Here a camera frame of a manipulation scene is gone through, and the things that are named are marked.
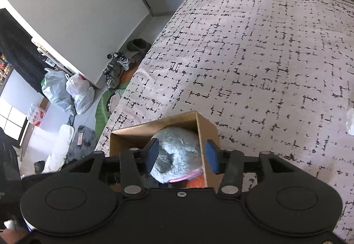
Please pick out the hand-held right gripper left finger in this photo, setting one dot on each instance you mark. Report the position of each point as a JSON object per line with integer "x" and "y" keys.
{"x": 153, "y": 154}

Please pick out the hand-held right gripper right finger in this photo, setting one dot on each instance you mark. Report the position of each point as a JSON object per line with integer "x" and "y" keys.
{"x": 212, "y": 155}

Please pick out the grey plush slipper pink trim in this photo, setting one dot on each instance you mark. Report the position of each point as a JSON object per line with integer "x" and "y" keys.
{"x": 177, "y": 150}

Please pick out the brown cardboard box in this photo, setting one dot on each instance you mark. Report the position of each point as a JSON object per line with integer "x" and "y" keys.
{"x": 138, "y": 133}

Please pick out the burger plush toy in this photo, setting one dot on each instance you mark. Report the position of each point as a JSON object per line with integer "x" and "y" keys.
{"x": 196, "y": 183}

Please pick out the red white packet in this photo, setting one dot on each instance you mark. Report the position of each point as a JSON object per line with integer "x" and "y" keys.
{"x": 36, "y": 114}

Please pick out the green leaf print rug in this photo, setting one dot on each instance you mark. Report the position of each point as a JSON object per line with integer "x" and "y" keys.
{"x": 106, "y": 111}

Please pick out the grey plastic bag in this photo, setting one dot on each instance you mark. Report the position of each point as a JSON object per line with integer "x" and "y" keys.
{"x": 56, "y": 89}

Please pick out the pair of grey sneakers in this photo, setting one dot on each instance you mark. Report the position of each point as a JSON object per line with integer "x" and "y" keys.
{"x": 117, "y": 67}

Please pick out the white plastic bag red print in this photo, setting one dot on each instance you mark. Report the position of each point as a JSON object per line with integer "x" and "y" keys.
{"x": 77, "y": 85}

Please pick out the white rack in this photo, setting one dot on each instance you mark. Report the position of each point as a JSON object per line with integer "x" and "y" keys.
{"x": 45, "y": 53}

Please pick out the dark plush boot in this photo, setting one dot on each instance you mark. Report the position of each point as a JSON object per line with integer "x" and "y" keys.
{"x": 138, "y": 45}

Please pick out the black patterned pale blanket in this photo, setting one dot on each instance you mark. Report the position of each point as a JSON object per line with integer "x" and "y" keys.
{"x": 262, "y": 53}

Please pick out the white tissue pack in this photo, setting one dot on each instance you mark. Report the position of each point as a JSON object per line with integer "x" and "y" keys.
{"x": 351, "y": 121}

